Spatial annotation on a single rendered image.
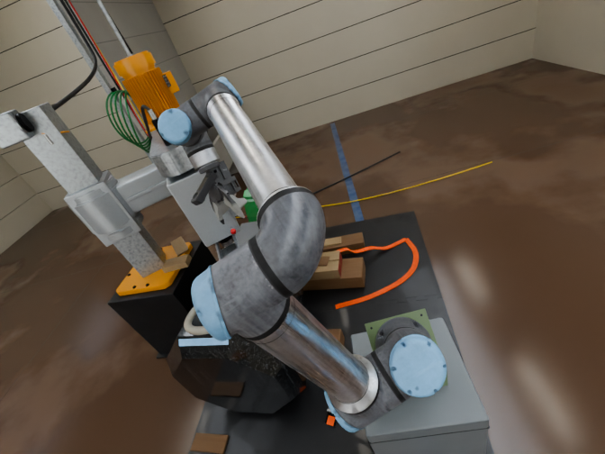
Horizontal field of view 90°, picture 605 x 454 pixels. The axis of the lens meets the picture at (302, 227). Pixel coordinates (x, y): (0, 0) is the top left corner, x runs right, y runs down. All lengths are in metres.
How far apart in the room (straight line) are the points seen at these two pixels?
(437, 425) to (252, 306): 0.91
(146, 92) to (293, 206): 1.82
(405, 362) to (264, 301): 0.54
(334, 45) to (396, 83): 1.38
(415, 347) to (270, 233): 0.58
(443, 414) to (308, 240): 0.94
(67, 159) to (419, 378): 2.17
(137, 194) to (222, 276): 1.93
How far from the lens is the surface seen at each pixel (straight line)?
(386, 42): 6.53
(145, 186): 2.36
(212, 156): 1.03
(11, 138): 2.29
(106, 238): 2.48
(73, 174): 2.37
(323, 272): 2.62
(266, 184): 0.56
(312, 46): 6.35
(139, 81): 2.22
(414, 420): 1.27
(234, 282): 0.47
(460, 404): 1.30
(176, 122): 0.91
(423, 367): 0.94
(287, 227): 0.46
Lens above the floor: 2.04
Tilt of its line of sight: 34 degrees down
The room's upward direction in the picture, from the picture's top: 21 degrees counter-clockwise
